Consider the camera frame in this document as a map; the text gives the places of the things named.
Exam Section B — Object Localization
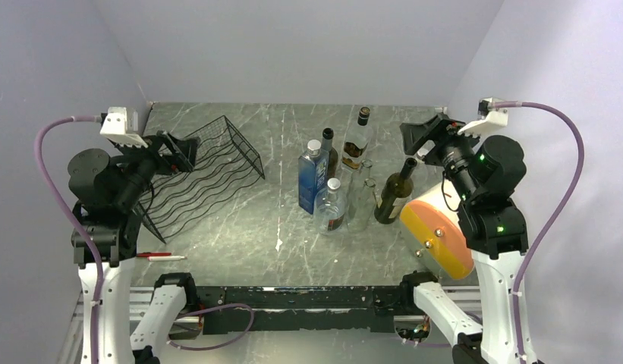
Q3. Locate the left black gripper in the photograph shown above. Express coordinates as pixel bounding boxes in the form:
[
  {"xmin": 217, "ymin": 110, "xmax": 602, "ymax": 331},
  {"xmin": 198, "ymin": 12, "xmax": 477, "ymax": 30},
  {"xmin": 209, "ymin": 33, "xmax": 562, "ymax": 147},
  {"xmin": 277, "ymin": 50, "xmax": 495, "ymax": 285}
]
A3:
[{"xmin": 114, "ymin": 127, "xmax": 200, "ymax": 208}]

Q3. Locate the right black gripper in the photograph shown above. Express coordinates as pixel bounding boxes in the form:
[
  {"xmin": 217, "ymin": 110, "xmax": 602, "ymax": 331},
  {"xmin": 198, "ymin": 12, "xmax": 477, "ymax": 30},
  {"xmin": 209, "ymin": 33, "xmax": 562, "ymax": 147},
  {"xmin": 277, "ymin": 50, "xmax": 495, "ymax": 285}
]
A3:
[{"xmin": 399, "ymin": 111, "xmax": 488, "ymax": 202}]

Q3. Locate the black wire wine rack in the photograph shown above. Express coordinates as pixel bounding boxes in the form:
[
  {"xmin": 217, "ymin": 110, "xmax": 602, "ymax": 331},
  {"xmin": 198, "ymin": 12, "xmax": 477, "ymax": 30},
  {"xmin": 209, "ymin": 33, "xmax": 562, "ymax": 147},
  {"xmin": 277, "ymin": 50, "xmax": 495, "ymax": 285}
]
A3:
[{"xmin": 140, "ymin": 115, "xmax": 265, "ymax": 243}]

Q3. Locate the tall clear bottle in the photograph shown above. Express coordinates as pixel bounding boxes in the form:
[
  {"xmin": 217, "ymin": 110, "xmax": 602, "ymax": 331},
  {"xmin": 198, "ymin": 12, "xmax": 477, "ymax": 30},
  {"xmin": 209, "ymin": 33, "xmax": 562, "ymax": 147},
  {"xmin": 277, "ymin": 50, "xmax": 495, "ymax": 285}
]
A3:
[{"xmin": 347, "ymin": 159, "xmax": 376, "ymax": 233}]

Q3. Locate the brown label wine bottle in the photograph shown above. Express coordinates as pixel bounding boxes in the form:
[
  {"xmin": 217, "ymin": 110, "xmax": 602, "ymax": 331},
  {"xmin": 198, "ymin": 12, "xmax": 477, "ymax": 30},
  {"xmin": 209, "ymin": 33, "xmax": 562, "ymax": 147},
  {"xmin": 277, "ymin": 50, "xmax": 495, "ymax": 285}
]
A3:
[{"xmin": 321, "ymin": 127, "xmax": 338, "ymax": 178}]

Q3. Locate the blue square bottle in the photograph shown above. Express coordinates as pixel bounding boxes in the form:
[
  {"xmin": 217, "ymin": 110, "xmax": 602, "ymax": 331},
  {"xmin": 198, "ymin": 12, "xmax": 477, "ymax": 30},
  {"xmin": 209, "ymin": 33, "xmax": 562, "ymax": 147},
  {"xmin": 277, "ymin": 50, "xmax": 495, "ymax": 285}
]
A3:
[{"xmin": 297, "ymin": 140, "xmax": 329, "ymax": 215}]

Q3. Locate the round clear silver-cap bottle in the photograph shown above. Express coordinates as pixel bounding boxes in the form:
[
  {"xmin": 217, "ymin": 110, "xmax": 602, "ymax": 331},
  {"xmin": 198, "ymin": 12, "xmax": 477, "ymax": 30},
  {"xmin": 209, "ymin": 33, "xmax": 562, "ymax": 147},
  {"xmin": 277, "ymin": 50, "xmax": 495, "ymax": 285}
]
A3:
[{"xmin": 313, "ymin": 177, "xmax": 347, "ymax": 234}]

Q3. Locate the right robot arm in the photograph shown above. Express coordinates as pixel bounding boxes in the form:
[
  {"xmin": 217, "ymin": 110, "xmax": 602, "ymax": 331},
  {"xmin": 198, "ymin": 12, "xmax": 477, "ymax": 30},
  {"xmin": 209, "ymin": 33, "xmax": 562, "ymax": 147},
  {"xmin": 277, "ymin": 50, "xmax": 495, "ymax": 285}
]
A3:
[{"xmin": 398, "ymin": 114, "xmax": 538, "ymax": 363}]

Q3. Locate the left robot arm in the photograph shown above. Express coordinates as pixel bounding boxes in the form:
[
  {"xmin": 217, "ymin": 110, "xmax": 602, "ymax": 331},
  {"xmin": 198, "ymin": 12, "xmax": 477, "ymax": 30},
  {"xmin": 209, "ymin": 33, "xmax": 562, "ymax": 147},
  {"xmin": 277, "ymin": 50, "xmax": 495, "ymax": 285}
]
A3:
[{"xmin": 68, "ymin": 131, "xmax": 200, "ymax": 363}]

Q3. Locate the dark green wine bottle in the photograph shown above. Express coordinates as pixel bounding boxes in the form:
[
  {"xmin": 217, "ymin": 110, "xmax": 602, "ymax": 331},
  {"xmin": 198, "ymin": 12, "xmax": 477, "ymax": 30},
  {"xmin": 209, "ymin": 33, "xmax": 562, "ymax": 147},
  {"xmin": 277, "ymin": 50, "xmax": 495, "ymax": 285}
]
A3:
[{"xmin": 374, "ymin": 157, "xmax": 417, "ymax": 224}]

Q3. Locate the clear gold label bottle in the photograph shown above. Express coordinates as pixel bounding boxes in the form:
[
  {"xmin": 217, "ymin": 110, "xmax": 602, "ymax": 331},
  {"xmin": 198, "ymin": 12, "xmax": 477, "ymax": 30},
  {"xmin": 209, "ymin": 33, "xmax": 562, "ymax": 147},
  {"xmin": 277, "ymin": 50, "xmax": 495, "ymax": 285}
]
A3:
[{"xmin": 341, "ymin": 106, "xmax": 373, "ymax": 170}]

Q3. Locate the white orange cylinder container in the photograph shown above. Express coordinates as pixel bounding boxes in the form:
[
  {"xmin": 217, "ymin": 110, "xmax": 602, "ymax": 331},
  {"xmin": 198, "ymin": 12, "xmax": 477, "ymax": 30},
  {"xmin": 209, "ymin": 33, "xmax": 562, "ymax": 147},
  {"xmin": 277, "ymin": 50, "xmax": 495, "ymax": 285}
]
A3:
[{"xmin": 399, "ymin": 180, "xmax": 474, "ymax": 280}]

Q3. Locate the red white pen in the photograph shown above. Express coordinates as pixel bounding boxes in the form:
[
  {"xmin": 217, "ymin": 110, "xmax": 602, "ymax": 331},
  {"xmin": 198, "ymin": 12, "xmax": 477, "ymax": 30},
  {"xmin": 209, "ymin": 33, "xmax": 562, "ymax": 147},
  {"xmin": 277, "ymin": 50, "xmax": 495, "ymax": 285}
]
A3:
[{"xmin": 136, "ymin": 252, "xmax": 187, "ymax": 262}]

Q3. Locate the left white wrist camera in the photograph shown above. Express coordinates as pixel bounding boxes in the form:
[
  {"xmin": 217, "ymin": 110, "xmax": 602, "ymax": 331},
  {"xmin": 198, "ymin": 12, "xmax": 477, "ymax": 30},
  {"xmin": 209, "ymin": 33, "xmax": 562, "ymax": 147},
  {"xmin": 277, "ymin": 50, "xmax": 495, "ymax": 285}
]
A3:
[{"xmin": 99, "ymin": 107, "xmax": 148, "ymax": 148}]

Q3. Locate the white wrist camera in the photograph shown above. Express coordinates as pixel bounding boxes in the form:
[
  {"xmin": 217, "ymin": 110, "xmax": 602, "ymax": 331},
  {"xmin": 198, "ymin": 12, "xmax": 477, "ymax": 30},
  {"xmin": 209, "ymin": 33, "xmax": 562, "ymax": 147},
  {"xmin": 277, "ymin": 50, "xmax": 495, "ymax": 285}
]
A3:
[
  {"xmin": 457, "ymin": 97, "xmax": 508, "ymax": 138},
  {"xmin": 99, "ymin": 107, "xmax": 148, "ymax": 148}
]

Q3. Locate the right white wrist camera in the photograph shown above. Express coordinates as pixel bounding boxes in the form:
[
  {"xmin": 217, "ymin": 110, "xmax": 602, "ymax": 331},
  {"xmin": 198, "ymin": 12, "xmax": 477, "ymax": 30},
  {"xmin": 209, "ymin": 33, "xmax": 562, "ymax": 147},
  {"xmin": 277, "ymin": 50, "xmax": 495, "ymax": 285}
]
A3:
[{"xmin": 457, "ymin": 97, "xmax": 508, "ymax": 138}]

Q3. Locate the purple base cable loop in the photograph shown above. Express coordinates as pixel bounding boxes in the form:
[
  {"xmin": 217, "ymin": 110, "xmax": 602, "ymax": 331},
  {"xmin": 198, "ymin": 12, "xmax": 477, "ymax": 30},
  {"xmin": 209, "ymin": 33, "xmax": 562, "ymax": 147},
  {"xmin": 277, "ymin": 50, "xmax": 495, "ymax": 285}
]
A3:
[{"xmin": 166, "ymin": 303, "xmax": 255, "ymax": 352}]

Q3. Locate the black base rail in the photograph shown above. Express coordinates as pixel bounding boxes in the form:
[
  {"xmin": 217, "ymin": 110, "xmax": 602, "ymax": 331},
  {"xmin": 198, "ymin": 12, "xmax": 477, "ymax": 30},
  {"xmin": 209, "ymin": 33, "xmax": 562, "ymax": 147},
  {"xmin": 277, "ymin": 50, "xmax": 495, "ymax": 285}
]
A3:
[{"xmin": 197, "ymin": 285, "xmax": 423, "ymax": 334}]

